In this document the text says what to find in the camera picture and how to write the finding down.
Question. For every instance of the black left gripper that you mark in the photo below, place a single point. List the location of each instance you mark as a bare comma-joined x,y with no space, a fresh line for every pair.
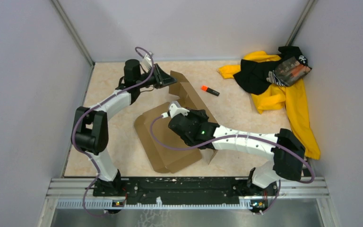
162,78

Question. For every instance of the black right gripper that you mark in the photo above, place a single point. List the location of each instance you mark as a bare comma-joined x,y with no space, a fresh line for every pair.
201,114

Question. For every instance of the brown cardboard box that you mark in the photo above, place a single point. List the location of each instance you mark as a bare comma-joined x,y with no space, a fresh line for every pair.
165,160

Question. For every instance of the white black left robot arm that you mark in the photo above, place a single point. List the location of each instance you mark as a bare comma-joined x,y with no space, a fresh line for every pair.
90,133

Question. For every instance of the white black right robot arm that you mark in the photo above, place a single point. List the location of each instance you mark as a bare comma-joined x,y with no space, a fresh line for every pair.
283,151

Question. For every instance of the orange black highlighter marker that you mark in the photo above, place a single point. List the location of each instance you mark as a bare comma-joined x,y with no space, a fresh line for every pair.
209,90

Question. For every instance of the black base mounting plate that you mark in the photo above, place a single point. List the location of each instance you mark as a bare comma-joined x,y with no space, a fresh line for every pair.
183,190

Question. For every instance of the yellow garment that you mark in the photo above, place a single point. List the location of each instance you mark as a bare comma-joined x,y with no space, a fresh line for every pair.
292,98

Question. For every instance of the black printed garment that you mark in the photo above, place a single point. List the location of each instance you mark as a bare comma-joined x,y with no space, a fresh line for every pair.
256,77

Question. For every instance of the aluminium frame rail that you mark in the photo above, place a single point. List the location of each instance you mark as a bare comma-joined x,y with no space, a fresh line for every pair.
76,193

